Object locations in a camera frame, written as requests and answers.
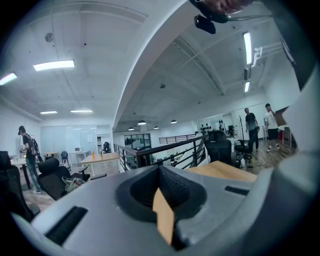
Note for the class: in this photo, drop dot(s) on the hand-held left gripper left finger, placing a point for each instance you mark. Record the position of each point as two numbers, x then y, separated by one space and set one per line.
100 207

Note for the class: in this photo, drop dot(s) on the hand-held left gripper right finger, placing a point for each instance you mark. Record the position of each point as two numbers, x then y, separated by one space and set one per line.
220 212

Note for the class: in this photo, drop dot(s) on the green and white bag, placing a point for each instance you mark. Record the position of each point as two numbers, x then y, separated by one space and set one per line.
72 183

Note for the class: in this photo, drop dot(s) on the long wooden desk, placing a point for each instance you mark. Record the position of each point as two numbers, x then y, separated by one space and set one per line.
102 158

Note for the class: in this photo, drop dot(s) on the orange bottle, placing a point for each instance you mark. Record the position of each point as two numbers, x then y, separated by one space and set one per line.
93 154

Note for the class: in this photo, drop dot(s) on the black office chair with bag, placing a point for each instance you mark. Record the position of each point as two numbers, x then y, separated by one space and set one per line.
53 177

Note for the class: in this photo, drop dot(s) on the white side desk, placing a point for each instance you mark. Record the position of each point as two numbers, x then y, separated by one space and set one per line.
80 155

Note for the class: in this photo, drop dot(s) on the small black office chair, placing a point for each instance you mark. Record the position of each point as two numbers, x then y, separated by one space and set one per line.
106 147

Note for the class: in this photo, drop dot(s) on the black mesh office chair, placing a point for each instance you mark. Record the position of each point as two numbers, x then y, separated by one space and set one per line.
218 150

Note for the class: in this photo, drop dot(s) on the black reclined office chair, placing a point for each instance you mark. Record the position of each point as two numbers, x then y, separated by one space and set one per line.
246 148

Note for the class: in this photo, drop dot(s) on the black metal railing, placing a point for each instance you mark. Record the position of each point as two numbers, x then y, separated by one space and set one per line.
150 152

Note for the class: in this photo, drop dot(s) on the black pendant lamp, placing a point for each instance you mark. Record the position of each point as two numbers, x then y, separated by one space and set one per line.
156 127
173 121
141 122
131 128

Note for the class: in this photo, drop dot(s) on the black balcony railing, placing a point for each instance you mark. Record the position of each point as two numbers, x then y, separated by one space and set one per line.
177 138

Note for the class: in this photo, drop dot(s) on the black coat rack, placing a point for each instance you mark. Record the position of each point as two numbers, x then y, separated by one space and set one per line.
242 127

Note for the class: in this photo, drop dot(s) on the black high-back office chair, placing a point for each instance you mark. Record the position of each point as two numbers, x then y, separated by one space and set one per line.
12 185

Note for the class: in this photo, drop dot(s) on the rectangular ceiling light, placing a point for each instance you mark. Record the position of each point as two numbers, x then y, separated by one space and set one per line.
53 65
48 112
247 48
247 86
81 111
7 79

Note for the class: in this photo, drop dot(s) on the white ceiling pipes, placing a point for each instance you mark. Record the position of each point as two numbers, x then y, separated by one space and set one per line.
265 53

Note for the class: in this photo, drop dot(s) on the round ceiling fixture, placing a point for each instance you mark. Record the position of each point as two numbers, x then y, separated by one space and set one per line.
49 37

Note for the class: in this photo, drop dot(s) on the person's black clothing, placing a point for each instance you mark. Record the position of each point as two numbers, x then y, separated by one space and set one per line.
297 45

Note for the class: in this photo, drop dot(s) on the group of black wall discs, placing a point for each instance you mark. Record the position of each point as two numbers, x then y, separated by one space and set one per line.
211 125

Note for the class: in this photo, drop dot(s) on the black head camera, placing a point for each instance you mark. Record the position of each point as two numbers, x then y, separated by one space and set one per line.
205 23

